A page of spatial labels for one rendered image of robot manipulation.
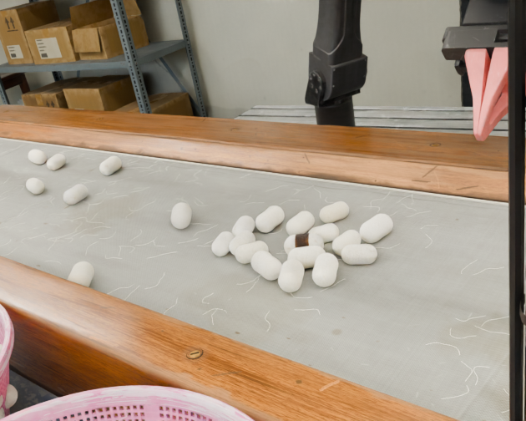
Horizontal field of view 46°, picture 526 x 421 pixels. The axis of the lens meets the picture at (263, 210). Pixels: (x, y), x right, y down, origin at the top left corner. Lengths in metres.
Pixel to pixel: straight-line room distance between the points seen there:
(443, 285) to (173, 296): 0.23
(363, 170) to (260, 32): 2.32
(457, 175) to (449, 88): 2.02
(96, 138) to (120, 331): 0.60
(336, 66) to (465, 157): 0.32
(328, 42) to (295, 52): 1.99
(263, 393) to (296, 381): 0.02
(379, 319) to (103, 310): 0.22
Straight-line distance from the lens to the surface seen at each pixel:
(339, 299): 0.51
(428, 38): 2.65
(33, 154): 1.03
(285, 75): 2.98
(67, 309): 0.54
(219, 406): 0.39
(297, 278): 0.51
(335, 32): 0.92
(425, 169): 0.67
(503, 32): 0.62
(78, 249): 0.70
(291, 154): 0.76
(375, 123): 1.12
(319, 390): 0.39
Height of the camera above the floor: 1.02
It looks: 25 degrees down
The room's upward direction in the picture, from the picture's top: 11 degrees counter-clockwise
